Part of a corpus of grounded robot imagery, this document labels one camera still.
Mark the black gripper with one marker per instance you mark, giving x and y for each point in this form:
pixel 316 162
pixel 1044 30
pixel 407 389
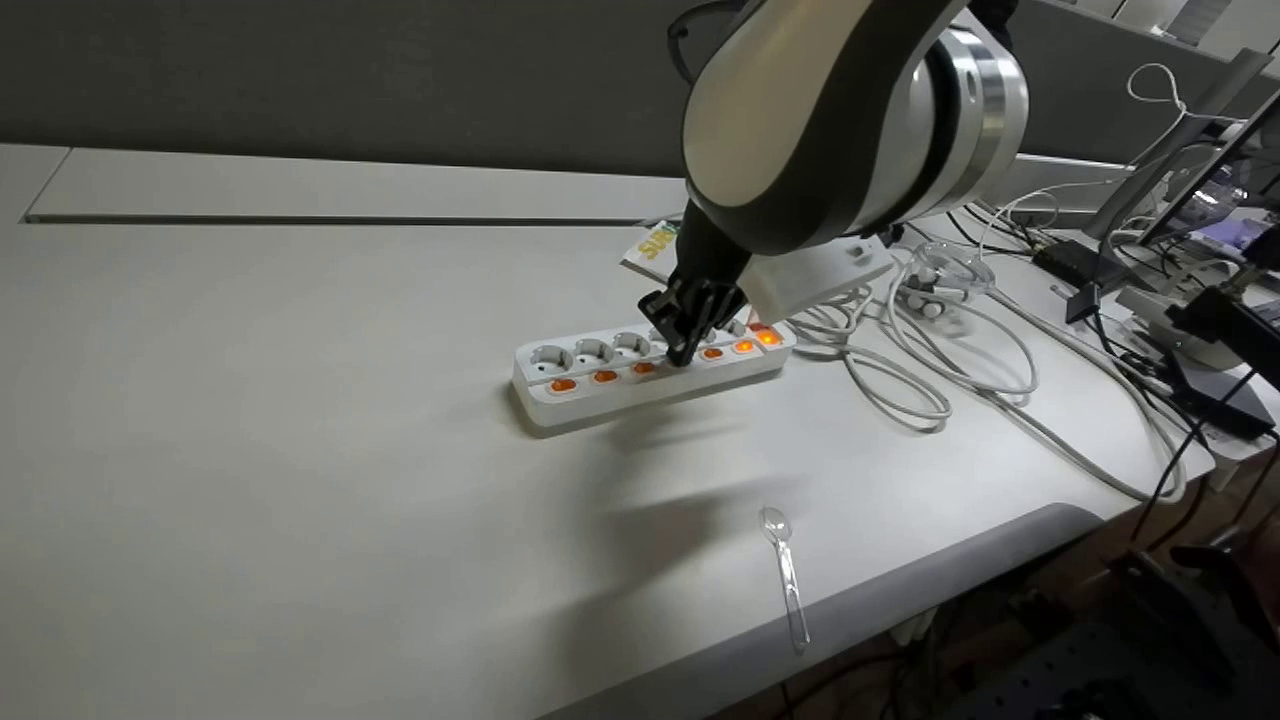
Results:
pixel 703 290

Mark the white power strip orange switches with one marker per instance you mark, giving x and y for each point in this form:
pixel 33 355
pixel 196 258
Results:
pixel 601 372

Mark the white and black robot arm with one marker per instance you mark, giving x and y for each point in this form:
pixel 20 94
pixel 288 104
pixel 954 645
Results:
pixel 822 119

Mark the white paper tag yellow label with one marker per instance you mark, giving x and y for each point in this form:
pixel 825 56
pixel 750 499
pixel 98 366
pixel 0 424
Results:
pixel 653 253

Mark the clear plastic spoon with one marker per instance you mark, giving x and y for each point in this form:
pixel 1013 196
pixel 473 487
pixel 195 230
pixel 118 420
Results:
pixel 779 533

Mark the clear plastic bag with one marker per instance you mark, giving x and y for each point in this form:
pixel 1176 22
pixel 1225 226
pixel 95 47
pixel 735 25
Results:
pixel 939 283

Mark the metal stand at right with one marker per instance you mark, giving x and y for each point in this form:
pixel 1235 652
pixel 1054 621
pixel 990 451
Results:
pixel 1169 169

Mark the black device on table edge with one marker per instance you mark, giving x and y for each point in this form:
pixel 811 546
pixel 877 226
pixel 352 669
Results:
pixel 1129 305

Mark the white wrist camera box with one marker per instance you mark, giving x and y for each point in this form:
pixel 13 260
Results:
pixel 784 287

